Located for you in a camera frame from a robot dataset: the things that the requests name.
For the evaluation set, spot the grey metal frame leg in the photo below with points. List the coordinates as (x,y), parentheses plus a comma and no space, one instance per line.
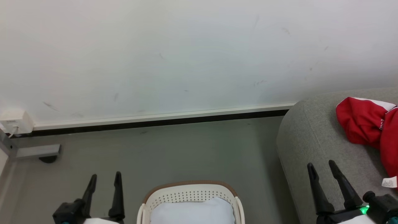
(34,151)

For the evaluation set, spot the light blue clothing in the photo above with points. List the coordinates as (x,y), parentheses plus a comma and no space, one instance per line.
(192,213)

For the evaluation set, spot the grey fabric sofa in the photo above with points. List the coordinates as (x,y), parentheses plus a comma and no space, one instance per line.
(311,140)

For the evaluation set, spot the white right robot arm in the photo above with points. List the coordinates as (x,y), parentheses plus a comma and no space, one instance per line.
(360,219)

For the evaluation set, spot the white perforated laundry basket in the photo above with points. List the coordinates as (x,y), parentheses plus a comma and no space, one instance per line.
(189,191)

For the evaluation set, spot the white and black baseboard strip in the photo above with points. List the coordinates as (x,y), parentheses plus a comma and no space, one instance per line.
(155,119)

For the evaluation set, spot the white wall socket box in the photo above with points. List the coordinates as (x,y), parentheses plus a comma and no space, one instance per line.
(17,119)

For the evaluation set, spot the black round foot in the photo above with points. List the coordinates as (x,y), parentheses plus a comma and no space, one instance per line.
(48,159)

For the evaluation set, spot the red and white garment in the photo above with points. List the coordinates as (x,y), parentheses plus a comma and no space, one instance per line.
(360,124)

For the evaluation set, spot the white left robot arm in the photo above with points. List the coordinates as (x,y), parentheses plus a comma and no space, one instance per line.
(99,221)

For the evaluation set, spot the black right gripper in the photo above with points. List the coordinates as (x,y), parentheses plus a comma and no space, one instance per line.
(342,215)

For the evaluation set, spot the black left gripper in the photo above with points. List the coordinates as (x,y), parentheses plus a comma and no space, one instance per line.
(70,213)

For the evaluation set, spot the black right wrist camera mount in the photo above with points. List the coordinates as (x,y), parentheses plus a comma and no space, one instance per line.
(384,205)

